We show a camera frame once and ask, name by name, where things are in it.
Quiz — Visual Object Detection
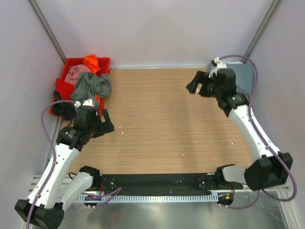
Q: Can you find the orange t-shirt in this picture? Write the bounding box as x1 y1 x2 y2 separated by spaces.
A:
83 54 101 73

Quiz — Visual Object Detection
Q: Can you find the grey slotted cable duct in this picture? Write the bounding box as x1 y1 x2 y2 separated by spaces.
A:
74 193 218 204

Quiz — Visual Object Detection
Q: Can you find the black t-shirt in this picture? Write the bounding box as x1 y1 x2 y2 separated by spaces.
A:
51 102 76 121

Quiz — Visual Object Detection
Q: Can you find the red t-shirt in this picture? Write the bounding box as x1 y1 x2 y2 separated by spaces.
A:
55 78 74 100

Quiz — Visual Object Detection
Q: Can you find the pink t-shirt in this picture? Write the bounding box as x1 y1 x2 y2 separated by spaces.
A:
65 64 90 85

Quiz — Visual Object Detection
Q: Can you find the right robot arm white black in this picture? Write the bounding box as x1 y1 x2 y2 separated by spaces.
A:
186 68 293 191

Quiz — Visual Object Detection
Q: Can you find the dark grey t-shirt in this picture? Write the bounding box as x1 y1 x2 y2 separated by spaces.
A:
70 72 112 108

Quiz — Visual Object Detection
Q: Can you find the blue-grey t-shirt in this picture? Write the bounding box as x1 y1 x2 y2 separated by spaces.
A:
225 62 254 95

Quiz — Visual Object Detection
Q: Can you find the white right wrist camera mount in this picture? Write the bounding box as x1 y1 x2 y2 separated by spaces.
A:
208 57 227 78

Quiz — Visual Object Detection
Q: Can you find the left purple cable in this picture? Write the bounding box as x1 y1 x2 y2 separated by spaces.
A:
25 100 122 229

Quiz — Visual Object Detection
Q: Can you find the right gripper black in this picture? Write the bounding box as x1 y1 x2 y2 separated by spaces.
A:
187 70 223 98

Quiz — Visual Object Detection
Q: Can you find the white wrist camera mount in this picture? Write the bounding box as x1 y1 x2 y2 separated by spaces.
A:
74 99 97 108
208 57 227 78

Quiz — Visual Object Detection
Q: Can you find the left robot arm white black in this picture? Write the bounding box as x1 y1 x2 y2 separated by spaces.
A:
15 105 114 229

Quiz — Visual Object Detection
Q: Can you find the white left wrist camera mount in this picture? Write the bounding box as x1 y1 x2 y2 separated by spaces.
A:
74 99 97 108

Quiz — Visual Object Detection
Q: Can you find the red plastic bin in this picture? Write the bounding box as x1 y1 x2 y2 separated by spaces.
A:
53 57 110 115

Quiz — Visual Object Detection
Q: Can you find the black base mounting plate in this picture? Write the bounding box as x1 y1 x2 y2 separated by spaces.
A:
92 173 244 197

